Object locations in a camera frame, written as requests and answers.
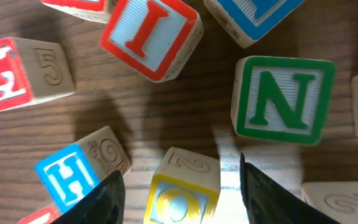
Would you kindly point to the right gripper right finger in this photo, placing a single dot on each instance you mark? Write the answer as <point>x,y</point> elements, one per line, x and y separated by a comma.
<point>268,202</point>

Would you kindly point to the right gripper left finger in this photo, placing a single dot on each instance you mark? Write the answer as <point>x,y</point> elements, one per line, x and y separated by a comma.
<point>103,205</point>

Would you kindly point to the yellow O block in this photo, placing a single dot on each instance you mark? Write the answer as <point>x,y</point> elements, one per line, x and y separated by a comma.
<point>184,189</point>

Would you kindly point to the blue H block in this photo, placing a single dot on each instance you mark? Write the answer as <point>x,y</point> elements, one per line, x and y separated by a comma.
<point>74,171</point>

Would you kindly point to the red U block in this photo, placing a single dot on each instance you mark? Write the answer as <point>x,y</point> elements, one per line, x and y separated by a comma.
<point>45,215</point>

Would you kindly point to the blue L block lower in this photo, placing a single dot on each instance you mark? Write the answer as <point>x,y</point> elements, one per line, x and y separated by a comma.
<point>338,200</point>

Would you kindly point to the green N block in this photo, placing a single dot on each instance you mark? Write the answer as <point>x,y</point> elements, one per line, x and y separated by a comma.
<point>282,99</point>

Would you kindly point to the red E block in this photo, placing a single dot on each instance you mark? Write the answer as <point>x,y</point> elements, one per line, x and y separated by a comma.
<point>32,72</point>

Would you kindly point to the red I block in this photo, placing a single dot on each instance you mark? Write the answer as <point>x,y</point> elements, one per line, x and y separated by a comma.
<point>153,37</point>

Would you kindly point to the blue D block centre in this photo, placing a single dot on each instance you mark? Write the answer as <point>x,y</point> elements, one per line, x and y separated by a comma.
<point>247,21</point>

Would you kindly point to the red H block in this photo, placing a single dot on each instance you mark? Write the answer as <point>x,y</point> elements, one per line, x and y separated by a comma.
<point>89,10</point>

